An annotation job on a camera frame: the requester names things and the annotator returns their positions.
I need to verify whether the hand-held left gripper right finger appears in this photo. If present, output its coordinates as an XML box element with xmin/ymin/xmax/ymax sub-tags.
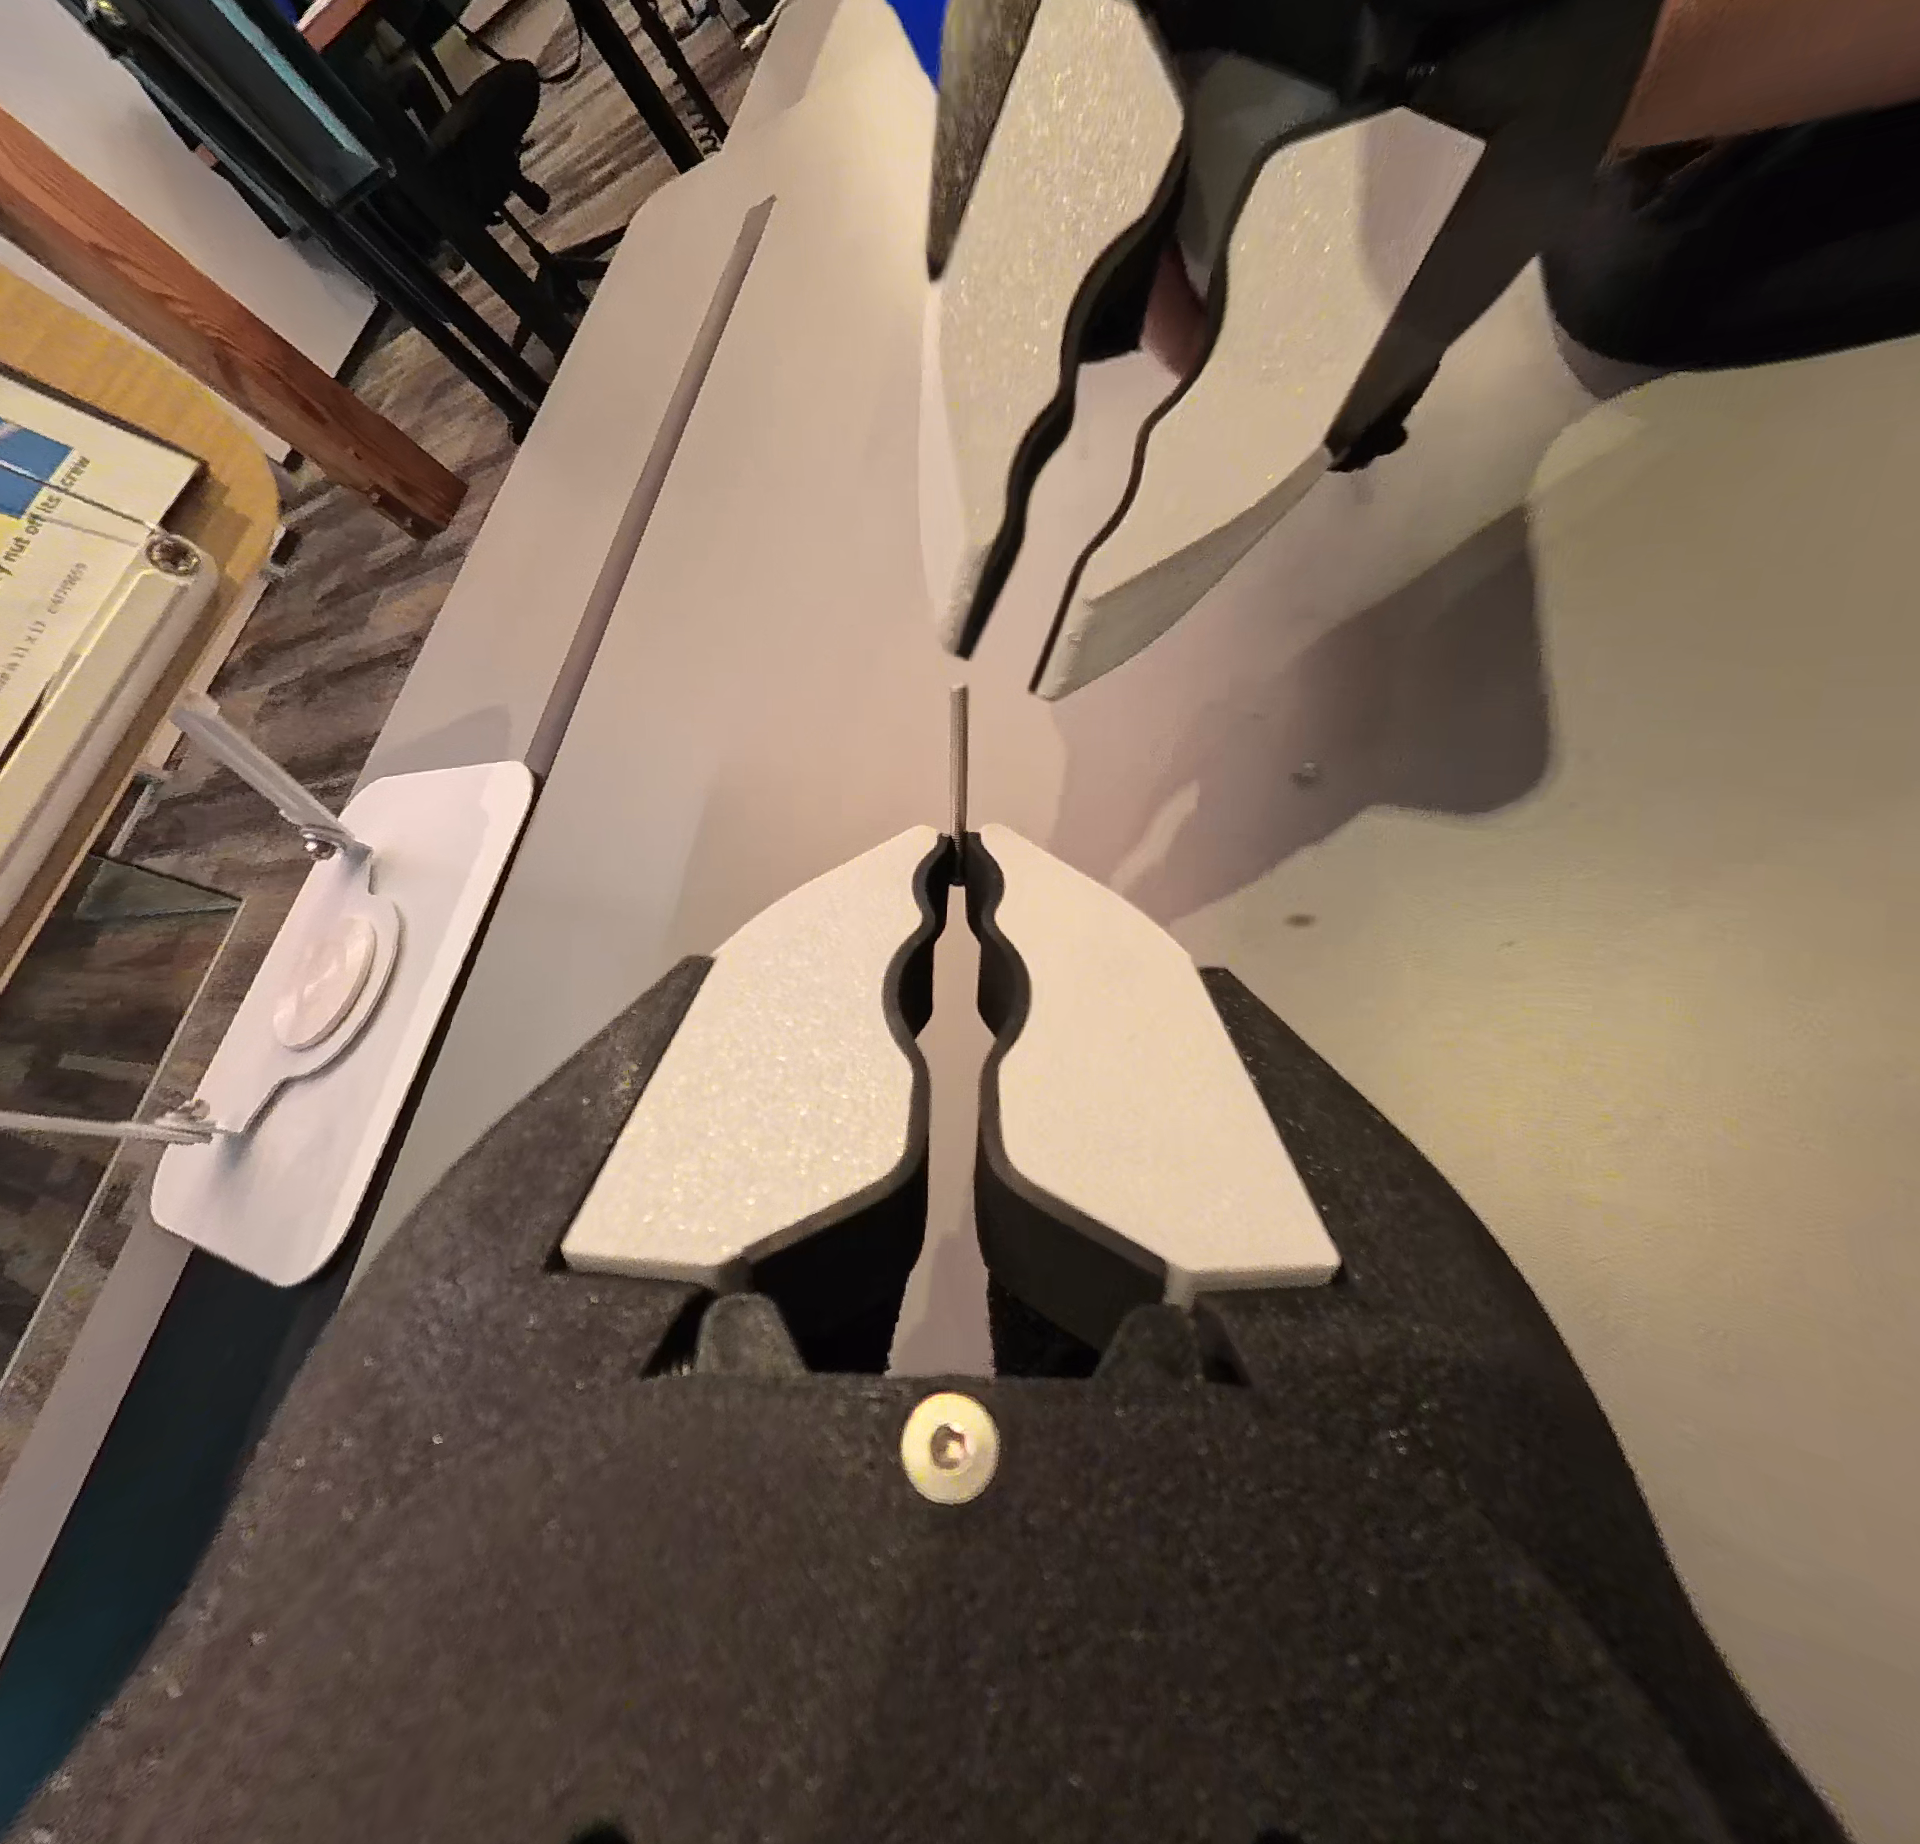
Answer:
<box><xmin>964</xmin><ymin>824</ymin><xmax>1342</xmax><ymax>1350</ymax></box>

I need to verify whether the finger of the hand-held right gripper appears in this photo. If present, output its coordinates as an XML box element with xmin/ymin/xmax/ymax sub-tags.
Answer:
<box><xmin>919</xmin><ymin>0</ymin><xmax>1194</xmax><ymax>660</ymax></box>
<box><xmin>1032</xmin><ymin>102</ymin><xmax>1486</xmax><ymax>703</ymax></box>

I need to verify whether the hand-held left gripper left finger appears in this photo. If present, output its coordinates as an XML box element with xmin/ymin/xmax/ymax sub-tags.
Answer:
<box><xmin>558</xmin><ymin>827</ymin><xmax>956</xmax><ymax>1344</ymax></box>

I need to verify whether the person's right forearm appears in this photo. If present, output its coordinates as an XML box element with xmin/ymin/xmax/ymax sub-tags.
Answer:
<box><xmin>1610</xmin><ymin>0</ymin><xmax>1920</xmax><ymax>158</ymax></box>

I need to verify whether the person's right hand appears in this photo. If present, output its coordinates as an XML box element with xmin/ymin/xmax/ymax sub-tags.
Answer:
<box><xmin>1153</xmin><ymin>244</ymin><xmax>1212</xmax><ymax>380</ymax></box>

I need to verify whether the black wrist rest pad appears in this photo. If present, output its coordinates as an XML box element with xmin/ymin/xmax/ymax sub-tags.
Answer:
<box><xmin>1547</xmin><ymin>113</ymin><xmax>1920</xmax><ymax>371</ymax></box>

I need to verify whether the black office chair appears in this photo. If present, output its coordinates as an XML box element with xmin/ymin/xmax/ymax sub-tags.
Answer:
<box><xmin>382</xmin><ymin>55</ymin><xmax>624</xmax><ymax>317</ymax></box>

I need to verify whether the monitor on floor stand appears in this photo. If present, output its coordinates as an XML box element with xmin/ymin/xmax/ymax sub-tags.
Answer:
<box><xmin>0</xmin><ymin>0</ymin><xmax>547</xmax><ymax>443</ymax></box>

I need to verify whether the wooden instruction board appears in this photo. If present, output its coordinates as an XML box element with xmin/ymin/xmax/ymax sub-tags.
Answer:
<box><xmin>0</xmin><ymin>262</ymin><xmax>287</xmax><ymax>994</ymax></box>

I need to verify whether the printed instruction sheet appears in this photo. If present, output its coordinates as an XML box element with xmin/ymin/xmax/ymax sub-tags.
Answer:
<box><xmin>0</xmin><ymin>371</ymin><xmax>207</xmax><ymax>827</ymax></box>

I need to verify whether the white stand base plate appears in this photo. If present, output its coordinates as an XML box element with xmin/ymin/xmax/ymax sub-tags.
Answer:
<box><xmin>0</xmin><ymin>694</ymin><xmax>538</xmax><ymax>1290</ymax></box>

